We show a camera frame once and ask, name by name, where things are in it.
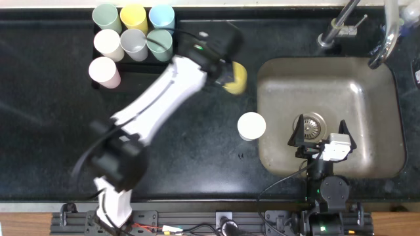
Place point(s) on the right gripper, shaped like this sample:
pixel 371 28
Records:
pixel 306 152

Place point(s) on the yellow cup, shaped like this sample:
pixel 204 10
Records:
pixel 133 15
pixel 239 80

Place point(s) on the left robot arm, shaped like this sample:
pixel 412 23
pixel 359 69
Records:
pixel 164 95

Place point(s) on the steel sink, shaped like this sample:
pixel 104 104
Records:
pixel 361 108

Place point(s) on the white cup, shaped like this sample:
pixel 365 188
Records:
pixel 106 42
pixel 251 126

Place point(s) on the steel tap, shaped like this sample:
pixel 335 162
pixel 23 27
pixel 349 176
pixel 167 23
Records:
pixel 390 36

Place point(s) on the green cup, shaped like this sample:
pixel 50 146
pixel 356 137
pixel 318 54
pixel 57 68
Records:
pixel 105 15
pixel 160 44

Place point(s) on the blue cup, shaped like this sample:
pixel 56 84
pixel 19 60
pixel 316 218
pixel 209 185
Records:
pixel 161 15

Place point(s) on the black tray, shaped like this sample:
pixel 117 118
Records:
pixel 131 65

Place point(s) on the grey cup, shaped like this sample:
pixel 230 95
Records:
pixel 133 42

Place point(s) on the pink cup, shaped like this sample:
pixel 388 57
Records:
pixel 102 70

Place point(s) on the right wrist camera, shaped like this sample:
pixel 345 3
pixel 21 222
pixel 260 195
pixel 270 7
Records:
pixel 336 147

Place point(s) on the mounting rail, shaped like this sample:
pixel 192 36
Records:
pixel 197 221

